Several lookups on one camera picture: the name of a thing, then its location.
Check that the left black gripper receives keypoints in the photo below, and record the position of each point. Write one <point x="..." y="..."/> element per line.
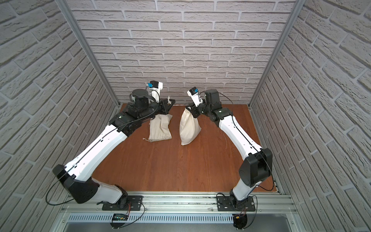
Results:
<point x="164" y="106"/>

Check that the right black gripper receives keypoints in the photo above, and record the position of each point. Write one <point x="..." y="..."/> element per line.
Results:
<point x="188" y="107"/>

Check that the cream cloth soil bag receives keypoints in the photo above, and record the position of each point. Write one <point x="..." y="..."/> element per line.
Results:
<point x="159" y="128"/>
<point x="189" y="128"/>

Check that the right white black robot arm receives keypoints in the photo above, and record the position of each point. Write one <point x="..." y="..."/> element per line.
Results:
<point x="257" y="162"/>

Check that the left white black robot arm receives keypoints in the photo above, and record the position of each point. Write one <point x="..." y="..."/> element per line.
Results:
<point x="76" y="175"/>

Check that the right round black connector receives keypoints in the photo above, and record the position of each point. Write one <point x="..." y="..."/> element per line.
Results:
<point x="239" y="221"/>

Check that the left small circuit board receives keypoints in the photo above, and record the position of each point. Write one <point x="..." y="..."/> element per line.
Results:
<point x="119" y="217"/>

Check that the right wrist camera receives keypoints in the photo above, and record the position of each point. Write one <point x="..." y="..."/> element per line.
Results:
<point x="194" y="94"/>

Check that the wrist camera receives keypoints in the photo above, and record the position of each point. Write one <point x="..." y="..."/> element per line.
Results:
<point x="154" y="88"/>
<point x="194" y="94"/>

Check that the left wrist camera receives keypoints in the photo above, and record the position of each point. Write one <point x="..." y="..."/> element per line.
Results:
<point x="154" y="88"/>

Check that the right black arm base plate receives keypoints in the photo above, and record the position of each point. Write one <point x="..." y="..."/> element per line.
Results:
<point x="230" y="203"/>

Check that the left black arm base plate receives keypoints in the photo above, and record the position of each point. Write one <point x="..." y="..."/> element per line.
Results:
<point x="131" y="202"/>

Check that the aluminium front rail frame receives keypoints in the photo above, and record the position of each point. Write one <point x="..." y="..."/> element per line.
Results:
<point x="274" y="212"/>

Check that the right corner aluminium post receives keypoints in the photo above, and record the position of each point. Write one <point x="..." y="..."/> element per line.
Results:
<point x="297" y="7"/>

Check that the corner aluminium post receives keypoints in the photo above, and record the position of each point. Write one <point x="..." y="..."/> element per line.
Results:
<point x="297" y="7"/>
<point x="67" y="13"/>

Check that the left corner aluminium post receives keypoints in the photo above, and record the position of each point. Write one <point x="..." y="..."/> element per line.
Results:
<point x="67" y="13"/>

